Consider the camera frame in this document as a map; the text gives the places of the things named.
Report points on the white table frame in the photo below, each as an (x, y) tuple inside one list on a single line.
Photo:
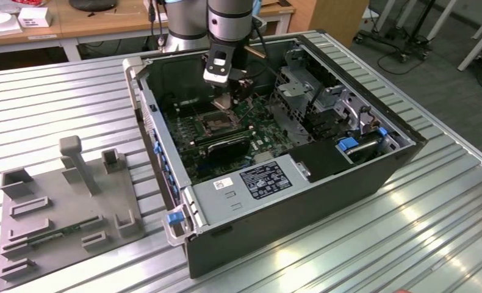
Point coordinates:
[(441, 20), (481, 45)]

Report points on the black open PC case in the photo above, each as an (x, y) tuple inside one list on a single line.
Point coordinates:
[(290, 232)]

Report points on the blue disk carrier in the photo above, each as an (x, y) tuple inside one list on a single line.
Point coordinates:
[(346, 144)]

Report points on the silver metal bracket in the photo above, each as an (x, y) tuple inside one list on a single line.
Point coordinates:
[(353, 105)]

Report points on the grey power supply unit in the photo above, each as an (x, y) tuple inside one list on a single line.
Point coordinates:
[(224, 204)]

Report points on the blue plastic clip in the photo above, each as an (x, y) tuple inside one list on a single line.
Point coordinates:
[(382, 132)]

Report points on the black plastic shroud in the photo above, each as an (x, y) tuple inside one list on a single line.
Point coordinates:
[(321, 161)]

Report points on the black graphics card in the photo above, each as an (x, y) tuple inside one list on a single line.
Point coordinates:
[(226, 150)]

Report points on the silver CPU plate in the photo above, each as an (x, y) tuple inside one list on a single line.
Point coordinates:
[(223, 102)]

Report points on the green motherboard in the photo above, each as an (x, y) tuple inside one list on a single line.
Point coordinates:
[(267, 134)]

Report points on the grey metal drive cage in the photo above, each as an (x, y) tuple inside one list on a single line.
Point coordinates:
[(295, 91)]

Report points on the red packet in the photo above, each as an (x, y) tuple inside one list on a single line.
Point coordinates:
[(29, 2)]

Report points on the blue case latch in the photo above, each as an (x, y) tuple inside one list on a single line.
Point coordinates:
[(174, 219)]

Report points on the black round object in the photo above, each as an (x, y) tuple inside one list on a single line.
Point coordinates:
[(92, 4)]

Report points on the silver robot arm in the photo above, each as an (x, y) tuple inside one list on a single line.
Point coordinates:
[(228, 21)]

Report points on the black wheeled stand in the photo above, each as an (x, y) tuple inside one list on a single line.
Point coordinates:
[(422, 18)]

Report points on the CPU socket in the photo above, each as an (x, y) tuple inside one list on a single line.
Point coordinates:
[(215, 122)]

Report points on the white cardboard box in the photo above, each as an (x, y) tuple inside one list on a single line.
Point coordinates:
[(35, 15)]

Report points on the wooden cabinet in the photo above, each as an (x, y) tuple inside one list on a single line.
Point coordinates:
[(337, 21)]

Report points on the blue card retainer clip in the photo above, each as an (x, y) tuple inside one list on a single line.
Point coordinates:
[(156, 148)]

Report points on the green RAM stick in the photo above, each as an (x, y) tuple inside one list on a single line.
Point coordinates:
[(51, 235), (202, 143), (223, 136)]

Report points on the grey parts rack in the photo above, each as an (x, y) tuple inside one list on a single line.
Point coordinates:
[(78, 207)]

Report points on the small silver heatsink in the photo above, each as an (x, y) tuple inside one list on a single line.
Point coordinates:
[(264, 157)]

